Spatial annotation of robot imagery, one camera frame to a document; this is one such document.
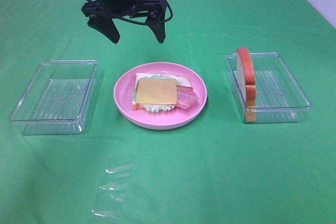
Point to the bacon strip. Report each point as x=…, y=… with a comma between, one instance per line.
x=185, y=88
x=185, y=98

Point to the white bread slice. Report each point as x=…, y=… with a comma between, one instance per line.
x=183, y=80

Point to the green tablecloth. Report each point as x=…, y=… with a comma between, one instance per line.
x=216, y=169

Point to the clear plastic container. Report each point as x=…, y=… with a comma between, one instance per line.
x=279, y=97
x=57, y=98

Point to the yellow cheese slice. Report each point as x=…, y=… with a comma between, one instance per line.
x=157, y=91

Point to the clear tape patch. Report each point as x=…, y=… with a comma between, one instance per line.
x=112, y=189

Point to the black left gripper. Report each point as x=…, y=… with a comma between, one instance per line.
x=153, y=10

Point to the pink round plate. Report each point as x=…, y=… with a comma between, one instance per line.
x=159, y=120

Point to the clear right plastic container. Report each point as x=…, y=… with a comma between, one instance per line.
x=279, y=97

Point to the green lettuce leaf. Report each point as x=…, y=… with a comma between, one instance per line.
x=151, y=107

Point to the clear left plastic container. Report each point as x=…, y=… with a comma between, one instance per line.
x=57, y=98

